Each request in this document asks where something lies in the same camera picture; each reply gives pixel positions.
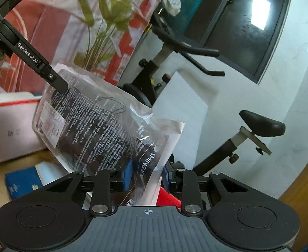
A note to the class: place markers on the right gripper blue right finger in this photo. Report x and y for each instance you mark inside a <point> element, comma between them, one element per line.
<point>179,180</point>

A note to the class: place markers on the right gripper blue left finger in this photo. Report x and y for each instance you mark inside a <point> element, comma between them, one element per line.
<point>111,187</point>

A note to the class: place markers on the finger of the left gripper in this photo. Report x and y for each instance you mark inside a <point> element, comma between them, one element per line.
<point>52,77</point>

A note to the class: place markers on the clear packaged black mask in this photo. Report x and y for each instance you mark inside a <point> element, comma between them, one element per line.
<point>95,125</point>

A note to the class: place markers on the blue white packaged bag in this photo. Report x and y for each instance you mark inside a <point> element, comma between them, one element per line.
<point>24,181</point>

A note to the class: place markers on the red plant print backdrop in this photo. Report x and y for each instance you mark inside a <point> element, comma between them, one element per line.
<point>98,35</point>

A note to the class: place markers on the white foam sheet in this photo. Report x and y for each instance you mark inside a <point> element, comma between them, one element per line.
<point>189,101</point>

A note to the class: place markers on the red strawberry cardboard box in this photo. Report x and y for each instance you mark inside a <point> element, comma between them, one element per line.
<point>17,136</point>

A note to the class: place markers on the black exercise bike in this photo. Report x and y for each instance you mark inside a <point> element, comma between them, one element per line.
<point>145,90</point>

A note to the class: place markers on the crumpled white paper wad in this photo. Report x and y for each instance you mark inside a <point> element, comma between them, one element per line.
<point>173,7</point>

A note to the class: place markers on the dark window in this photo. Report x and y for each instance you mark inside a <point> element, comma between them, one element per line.
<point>243,31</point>

